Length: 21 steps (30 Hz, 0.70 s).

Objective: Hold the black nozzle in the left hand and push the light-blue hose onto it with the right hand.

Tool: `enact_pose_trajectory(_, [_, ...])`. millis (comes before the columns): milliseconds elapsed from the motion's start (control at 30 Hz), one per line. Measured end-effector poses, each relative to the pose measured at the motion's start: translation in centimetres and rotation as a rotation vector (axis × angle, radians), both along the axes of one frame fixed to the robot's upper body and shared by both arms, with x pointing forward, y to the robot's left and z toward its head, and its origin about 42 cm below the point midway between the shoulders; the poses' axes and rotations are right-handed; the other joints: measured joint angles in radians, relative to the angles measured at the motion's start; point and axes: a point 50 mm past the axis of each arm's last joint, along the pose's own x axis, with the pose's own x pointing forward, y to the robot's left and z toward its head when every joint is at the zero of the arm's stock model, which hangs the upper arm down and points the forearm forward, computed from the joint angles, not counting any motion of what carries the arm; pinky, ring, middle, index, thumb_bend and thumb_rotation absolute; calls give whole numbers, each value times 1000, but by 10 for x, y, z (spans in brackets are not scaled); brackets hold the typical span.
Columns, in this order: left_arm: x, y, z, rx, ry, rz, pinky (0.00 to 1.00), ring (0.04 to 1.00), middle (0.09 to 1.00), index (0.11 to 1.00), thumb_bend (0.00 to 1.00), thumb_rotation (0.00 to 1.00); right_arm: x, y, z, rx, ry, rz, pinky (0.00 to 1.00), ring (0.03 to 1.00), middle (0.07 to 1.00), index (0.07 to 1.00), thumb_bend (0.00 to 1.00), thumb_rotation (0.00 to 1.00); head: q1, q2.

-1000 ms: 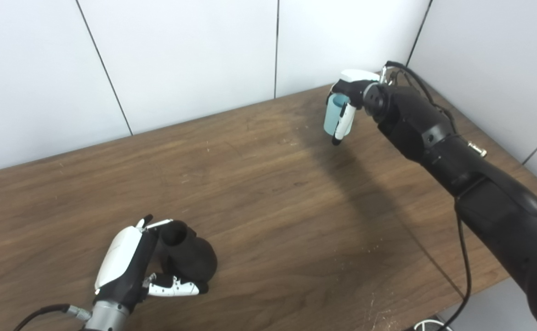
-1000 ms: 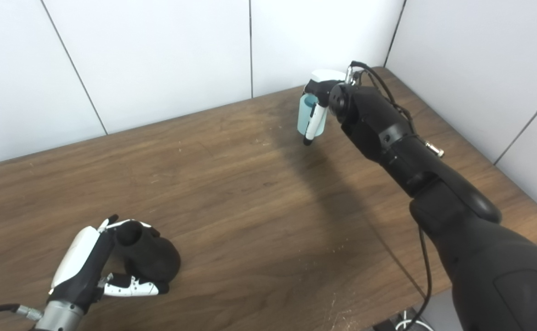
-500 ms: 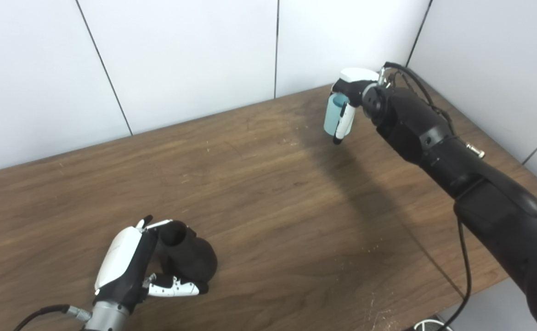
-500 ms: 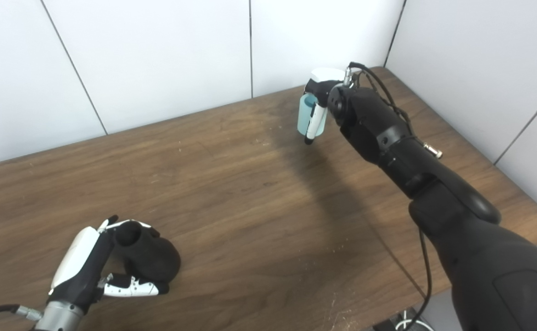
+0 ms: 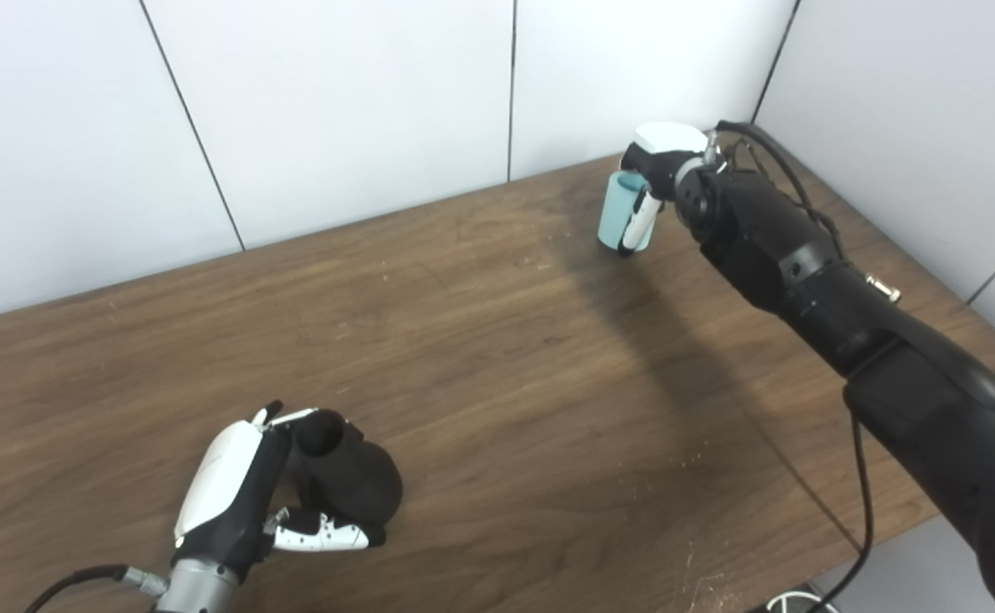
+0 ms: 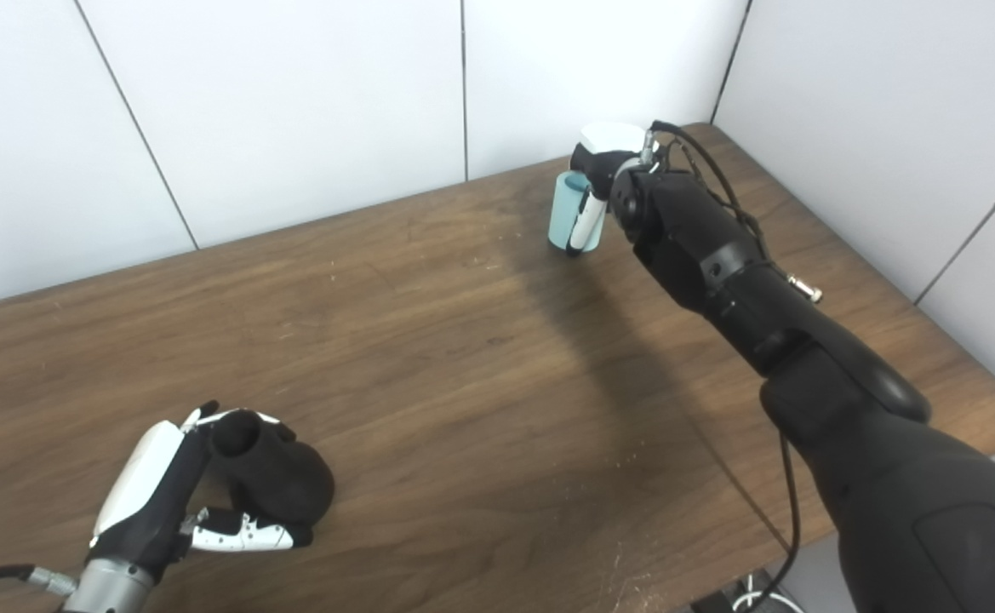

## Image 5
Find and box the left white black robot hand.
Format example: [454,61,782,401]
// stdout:
[172,400,387,588]

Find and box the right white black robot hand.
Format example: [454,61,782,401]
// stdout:
[619,123,711,256]

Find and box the light-blue hose piece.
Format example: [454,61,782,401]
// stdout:
[597,170,658,253]

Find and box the black flared nozzle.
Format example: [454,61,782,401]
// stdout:
[280,409,404,533]

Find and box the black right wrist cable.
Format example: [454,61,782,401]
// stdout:
[701,119,877,613]

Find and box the white cable loop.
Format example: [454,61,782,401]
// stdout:
[765,589,838,613]

